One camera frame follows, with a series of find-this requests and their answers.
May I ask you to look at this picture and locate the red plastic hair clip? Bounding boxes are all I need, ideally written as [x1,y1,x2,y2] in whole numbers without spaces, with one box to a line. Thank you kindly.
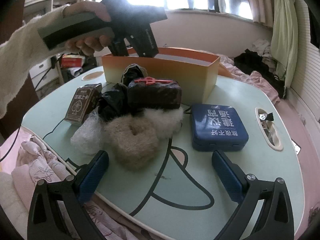
[134,76,173,86]

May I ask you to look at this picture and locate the dark brown pouch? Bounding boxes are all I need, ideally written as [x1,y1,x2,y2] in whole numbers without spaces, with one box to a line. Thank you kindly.
[127,80,182,116]

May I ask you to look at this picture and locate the black lace-trimmed cloth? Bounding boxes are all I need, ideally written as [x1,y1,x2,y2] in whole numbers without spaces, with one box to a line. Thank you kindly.
[98,63,148,122]

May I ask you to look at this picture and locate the black playing card box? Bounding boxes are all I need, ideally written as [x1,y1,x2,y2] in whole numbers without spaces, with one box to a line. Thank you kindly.
[64,83,103,126]

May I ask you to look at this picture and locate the clear bubble wrap piece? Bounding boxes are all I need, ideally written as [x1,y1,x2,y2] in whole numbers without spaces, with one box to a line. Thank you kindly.
[70,111,104,155]

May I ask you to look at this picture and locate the white fluffy scrunchie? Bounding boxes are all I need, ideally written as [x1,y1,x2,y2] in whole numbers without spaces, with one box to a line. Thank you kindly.
[144,107,183,139]

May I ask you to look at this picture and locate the blue tin case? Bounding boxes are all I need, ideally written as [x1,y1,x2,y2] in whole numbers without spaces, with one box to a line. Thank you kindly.
[191,104,249,152]

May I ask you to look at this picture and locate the beige fluffy scrunchie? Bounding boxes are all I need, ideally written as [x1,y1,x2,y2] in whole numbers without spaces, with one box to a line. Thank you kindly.
[104,115,159,171]

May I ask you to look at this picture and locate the person's left hand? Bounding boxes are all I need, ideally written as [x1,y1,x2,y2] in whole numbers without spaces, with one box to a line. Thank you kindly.
[62,0,112,56]

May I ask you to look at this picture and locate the pink patterned bed quilt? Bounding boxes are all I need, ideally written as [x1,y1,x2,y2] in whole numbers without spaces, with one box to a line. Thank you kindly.
[1,129,152,239]

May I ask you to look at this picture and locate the orange gradient cardboard box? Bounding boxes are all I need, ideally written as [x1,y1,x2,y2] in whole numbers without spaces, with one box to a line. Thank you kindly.
[102,47,220,105]

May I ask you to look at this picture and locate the mint green lap desk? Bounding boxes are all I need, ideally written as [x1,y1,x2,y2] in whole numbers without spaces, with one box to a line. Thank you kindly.
[21,65,304,240]

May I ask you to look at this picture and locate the white drawer cabinet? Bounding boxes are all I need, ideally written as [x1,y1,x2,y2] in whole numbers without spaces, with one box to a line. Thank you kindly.
[29,58,59,90]

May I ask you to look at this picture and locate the small binder clip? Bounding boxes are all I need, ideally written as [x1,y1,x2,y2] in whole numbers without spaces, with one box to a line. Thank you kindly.
[259,113,274,121]

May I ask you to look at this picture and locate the black clothes pile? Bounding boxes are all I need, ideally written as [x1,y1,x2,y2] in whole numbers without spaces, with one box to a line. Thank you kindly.
[233,49,286,99]

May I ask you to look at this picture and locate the light green curtain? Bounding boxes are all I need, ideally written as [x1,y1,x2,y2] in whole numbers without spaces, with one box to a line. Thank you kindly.
[271,0,298,88]

